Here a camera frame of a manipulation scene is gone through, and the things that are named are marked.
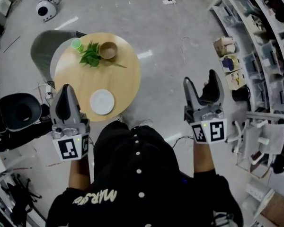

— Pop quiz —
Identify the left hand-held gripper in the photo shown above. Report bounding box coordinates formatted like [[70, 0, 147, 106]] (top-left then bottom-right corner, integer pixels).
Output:
[[49, 84, 91, 162]]

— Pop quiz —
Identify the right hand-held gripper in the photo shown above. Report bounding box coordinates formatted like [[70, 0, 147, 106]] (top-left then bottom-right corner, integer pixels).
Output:
[[183, 69, 228, 145]]

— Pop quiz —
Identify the white plate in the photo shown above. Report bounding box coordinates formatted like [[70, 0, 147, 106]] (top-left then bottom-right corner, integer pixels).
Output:
[[89, 89, 115, 116]]

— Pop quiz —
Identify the green cup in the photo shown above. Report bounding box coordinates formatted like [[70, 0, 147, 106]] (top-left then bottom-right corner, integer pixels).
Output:
[[71, 38, 83, 52]]

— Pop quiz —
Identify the brown wooden bowl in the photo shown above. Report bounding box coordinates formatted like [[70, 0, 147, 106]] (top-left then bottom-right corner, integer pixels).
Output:
[[98, 41, 118, 62]]

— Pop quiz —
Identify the person's left forearm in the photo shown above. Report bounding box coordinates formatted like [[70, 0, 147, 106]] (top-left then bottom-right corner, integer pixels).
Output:
[[68, 155, 91, 192]]

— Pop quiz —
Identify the person's right forearm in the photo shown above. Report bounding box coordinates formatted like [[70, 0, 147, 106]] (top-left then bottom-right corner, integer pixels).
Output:
[[193, 142, 216, 174]]

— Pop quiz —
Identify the cardboard box with yellow item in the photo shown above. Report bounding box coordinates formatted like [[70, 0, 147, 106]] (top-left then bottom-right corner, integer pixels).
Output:
[[225, 69, 248, 91]]

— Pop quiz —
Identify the black waste bin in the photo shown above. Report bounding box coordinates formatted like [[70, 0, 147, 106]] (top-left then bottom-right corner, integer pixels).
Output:
[[231, 85, 252, 103]]

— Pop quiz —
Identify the cardboard box with blue item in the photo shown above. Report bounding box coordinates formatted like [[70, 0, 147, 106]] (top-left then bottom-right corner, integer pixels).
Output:
[[219, 53, 243, 74]]

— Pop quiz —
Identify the cardboard box with beige items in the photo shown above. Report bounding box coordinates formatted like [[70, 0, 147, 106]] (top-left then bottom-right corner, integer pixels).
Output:
[[213, 36, 240, 58]]

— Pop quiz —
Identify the patterned white seat cushion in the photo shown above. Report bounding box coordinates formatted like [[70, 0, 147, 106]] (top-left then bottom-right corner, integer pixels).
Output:
[[49, 37, 73, 81]]

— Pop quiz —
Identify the black office chair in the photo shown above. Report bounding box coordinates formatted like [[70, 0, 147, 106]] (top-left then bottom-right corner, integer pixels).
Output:
[[0, 93, 53, 152]]

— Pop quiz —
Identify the round wooden table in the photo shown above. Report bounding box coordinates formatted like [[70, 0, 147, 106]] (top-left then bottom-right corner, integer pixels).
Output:
[[54, 33, 142, 122]]

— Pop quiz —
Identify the green leaf sprig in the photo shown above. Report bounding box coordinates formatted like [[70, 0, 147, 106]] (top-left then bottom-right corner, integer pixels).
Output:
[[79, 40, 128, 69]]

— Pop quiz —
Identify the person's right white shoe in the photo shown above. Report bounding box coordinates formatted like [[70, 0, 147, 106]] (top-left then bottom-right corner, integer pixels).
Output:
[[138, 119, 155, 129]]

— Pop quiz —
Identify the grey shell chair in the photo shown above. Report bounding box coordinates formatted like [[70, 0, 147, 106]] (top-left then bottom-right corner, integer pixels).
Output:
[[30, 29, 87, 90]]

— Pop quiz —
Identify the white office chair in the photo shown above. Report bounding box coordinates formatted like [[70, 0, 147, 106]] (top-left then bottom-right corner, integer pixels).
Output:
[[227, 119, 284, 173]]

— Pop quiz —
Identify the person's black jacket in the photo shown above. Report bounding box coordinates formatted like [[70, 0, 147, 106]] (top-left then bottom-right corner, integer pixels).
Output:
[[45, 121, 244, 227]]

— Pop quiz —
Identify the white storage shelving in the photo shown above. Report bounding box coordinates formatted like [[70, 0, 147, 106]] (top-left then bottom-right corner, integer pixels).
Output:
[[207, 0, 284, 227]]

